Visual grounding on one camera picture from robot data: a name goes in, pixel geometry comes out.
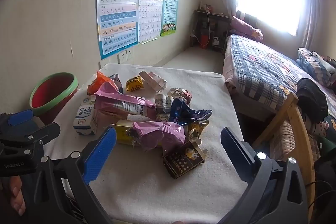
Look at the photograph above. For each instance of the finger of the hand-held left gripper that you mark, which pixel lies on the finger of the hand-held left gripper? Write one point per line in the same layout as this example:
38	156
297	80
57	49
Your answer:
44	132
19	117

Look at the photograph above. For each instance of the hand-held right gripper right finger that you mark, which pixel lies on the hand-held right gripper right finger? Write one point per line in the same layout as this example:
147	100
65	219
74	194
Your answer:
235	146

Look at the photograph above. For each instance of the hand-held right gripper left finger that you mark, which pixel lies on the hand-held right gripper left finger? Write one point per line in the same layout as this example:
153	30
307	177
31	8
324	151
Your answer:
99	153

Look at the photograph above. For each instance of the yellow cardboard box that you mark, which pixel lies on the yellow cardboard box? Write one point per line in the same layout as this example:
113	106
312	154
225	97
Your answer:
123	134

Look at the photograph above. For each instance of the white blue milk carton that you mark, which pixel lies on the white blue milk carton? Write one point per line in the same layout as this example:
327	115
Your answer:
84	116

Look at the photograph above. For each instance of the gold foil wrapper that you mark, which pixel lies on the gold foil wrapper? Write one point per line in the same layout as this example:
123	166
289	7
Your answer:
198	130

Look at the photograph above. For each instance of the red bin with green rim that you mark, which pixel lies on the red bin with green rim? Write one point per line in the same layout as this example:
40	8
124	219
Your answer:
52	92

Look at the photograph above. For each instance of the large pink snack wrapper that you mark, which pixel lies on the large pink snack wrapper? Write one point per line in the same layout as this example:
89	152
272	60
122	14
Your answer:
118	106

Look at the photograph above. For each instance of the dark brown cardboard box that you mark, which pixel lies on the dark brown cardboard box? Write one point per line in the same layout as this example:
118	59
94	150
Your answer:
181	163

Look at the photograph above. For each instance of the blue wrapper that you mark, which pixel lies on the blue wrapper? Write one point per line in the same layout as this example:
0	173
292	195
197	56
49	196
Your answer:
186	112

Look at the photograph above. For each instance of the orange plastic wrapper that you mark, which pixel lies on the orange plastic wrapper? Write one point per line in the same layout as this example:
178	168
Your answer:
98	82

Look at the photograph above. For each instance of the silver red wrapper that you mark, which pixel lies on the silver red wrapper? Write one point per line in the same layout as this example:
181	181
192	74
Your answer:
179	95

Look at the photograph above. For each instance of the small yellow packet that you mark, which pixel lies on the small yellow packet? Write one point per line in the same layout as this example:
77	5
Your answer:
134	84

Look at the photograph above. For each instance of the grey patterned carton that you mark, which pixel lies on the grey patterned carton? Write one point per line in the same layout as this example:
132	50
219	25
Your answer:
163	106

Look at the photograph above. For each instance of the person's left hand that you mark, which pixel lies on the person's left hand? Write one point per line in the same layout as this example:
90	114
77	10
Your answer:
17	195

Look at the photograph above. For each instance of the white towel covered table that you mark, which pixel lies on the white towel covered table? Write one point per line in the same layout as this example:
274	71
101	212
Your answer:
147	187

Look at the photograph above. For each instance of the wooden chair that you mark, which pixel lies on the wooden chair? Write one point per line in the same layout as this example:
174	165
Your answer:
302	134

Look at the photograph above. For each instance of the bed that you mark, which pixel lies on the bed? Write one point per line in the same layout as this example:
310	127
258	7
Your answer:
228	66

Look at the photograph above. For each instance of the plaid quilt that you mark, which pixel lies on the plaid quilt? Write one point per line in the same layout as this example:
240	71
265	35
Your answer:
262	69

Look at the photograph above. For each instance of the black cloth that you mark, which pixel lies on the black cloth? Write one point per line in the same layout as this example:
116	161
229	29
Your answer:
312	100

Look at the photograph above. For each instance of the red bucket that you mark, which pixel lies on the red bucket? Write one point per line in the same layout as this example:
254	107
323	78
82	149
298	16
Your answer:
204	41

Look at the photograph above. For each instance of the plaid pillow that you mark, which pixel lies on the plaid pillow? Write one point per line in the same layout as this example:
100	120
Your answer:
313	66

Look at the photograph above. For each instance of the pink pillow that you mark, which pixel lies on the pink pillow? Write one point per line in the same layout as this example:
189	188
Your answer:
245	28

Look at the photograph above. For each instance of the dark shelf unit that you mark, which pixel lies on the dark shelf unit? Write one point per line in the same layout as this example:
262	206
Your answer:
202	22

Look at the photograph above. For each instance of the white wall socket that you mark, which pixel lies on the white wall socket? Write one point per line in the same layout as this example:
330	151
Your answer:
122	58
130	55

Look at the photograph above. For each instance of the blue letter wall poster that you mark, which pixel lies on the blue letter wall poster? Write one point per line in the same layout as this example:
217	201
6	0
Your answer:
118	14

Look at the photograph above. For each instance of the green grid wall poster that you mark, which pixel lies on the green grid wall poster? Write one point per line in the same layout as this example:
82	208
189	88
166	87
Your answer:
170	11

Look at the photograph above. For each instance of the white chart wall poster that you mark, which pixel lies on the white chart wall poster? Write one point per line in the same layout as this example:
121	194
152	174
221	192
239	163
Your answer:
151	11

